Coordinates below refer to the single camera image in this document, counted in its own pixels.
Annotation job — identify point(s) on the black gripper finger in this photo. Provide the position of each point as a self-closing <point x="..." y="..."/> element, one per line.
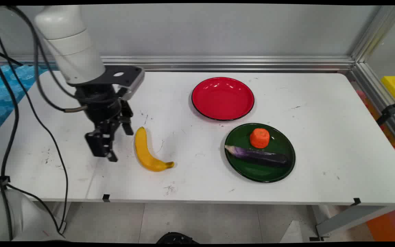
<point x="127" y="118"/>
<point x="99" y="144"/>

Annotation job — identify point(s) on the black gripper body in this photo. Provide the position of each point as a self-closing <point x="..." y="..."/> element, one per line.
<point x="98" y="103"/>

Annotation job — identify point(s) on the purple eggplant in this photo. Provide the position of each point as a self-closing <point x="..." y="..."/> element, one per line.
<point x="259" y="157"/>

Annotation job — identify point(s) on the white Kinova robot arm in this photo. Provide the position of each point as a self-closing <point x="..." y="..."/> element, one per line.
<point x="67" y="44"/>

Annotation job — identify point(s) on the yellow banana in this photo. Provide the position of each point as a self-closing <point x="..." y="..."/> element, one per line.
<point x="144" y="154"/>

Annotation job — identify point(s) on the black table edge clip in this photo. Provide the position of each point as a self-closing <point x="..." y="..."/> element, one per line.
<point x="357" y="201"/>
<point x="106" y="198"/>

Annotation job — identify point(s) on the blue bubble wrap sheet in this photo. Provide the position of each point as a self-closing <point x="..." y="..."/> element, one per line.
<point x="2" y="96"/>

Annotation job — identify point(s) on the red round plate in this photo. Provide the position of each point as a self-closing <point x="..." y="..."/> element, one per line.
<point x="223" y="98"/>

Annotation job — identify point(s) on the black round floor object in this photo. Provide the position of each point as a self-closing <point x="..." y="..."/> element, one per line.
<point x="177" y="238"/>

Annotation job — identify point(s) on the orange carrot piece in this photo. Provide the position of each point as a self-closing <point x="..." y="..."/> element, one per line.
<point x="260" y="138"/>

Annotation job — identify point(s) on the dark green round plate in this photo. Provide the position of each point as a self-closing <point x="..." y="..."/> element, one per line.
<point x="262" y="173"/>

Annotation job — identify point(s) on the grey table leg brace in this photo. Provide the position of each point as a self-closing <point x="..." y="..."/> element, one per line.
<point x="351" y="218"/>

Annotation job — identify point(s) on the orange box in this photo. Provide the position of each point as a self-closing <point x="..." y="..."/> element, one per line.
<point x="389" y="226"/>

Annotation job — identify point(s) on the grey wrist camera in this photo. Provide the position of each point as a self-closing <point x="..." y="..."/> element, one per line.
<point x="134" y="85"/>

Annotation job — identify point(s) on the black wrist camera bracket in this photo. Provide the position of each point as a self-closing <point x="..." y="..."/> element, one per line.
<point x="129" y="73"/>

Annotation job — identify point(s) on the long aluminium frame rail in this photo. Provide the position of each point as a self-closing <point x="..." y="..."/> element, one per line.
<point x="225" y="63"/>

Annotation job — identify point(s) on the short aluminium frame rail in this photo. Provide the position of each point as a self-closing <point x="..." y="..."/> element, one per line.
<point x="375" y="96"/>

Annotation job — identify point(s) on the aluminium frame corner post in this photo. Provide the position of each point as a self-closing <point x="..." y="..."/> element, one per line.
<point x="377" y="32"/>

